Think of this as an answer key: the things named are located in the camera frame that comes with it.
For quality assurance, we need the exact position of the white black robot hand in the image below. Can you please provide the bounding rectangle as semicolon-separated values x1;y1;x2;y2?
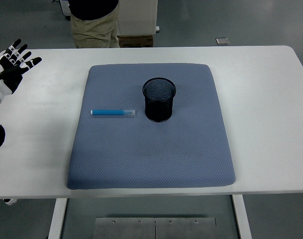
0;39;42;97

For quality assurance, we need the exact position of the blue marker pen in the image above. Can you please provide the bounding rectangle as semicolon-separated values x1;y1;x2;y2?
90;109;137;118

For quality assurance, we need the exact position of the black mesh pen holder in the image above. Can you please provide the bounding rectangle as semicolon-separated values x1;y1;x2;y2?
142;77;177;123

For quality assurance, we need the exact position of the white machine base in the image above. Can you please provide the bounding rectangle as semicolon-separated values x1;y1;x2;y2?
59;0;72;20

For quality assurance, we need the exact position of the person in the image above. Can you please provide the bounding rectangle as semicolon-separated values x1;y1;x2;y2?
68;0;121;49

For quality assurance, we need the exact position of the brown cardboard box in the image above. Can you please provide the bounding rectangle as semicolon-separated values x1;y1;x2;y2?
117;34;154;48

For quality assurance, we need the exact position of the white cabinet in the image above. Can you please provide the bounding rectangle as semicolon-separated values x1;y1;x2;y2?
116;0;161;36

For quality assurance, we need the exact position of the white table leg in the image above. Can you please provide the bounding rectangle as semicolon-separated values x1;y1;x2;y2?
231;194;253;239
47;198;68;239

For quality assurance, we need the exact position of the blue-grey textured mat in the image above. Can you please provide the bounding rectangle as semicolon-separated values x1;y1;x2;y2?
66;63;236;190

